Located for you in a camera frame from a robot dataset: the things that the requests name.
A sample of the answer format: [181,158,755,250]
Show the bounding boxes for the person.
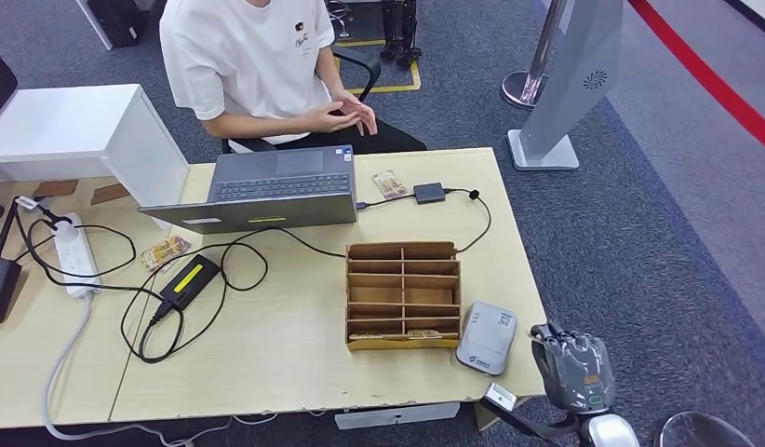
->
[159,0,428,156]

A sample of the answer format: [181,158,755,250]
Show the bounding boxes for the black power brick cable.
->
[120,225,348,364]

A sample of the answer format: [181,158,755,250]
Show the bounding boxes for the person's right hand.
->
[308,100,362,134]

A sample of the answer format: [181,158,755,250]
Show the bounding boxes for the white power strip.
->
[53,212,102,300]

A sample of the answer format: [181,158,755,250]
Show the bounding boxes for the ID card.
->
[371,169,408,200]

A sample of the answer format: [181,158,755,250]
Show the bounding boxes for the wooden card organizer box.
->
[344,240,463,352]

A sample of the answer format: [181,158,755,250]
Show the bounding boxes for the silver kiosk stand white base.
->
[506,0,625,172]

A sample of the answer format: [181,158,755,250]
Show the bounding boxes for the thin black cable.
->
[11,200,139,293]

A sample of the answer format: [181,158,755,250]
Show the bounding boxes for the chrome chair base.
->
[325,0,354,39]

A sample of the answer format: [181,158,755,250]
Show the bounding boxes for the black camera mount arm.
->
[479,398,584,443]

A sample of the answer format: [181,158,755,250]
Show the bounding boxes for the black standing robot legs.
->
[380,0,423,70]

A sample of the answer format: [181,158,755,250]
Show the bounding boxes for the short black adapter cable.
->
[356,196,416,211]

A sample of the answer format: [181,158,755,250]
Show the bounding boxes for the yellow patterned card packet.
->
[140,235,194,274]

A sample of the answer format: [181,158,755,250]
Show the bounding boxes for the white power strip cable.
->
[42,293,279,447]

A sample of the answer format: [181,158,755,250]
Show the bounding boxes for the black computer tower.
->
[86,0,146,48]

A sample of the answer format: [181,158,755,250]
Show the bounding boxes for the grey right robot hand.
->
[530,320,617,415]

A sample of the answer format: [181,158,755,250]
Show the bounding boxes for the white plug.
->
[52,220,82,244]

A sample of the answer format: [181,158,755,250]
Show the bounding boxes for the small black adapter box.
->
[412,182,448,206]

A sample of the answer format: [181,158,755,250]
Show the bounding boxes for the black power brick yellow label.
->
[158,253,222,312]

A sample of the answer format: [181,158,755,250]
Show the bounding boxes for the grey laptop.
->
[139,144,359,236]

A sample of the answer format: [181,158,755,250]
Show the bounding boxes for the brown cardboard piece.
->
[33,179,81,198]
[90,182,133,206]

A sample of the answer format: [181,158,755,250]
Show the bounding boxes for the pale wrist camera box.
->
[483,382,518,413]

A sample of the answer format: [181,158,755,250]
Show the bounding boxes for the black cable with knob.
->
[445,187,493,255]

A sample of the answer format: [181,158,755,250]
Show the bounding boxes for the person's left hand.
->
[331,88,379,137]

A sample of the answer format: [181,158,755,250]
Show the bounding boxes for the white bracket under desk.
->
[334,402,462,431]

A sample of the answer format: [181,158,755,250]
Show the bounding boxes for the black office chair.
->
[221,44,383,156]

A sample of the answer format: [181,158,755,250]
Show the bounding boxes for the grey white card reader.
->
[455,300,518,377]

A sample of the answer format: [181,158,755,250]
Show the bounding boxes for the round grey metal base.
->
[653,411,758,447]

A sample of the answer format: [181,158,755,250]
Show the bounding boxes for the chrome stanchion post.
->
[501,0,570,111]

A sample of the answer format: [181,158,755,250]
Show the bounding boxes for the white table leg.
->
[74,0,114,52]

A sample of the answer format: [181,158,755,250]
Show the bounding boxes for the black desk device with stand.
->
[0,196,24,327]

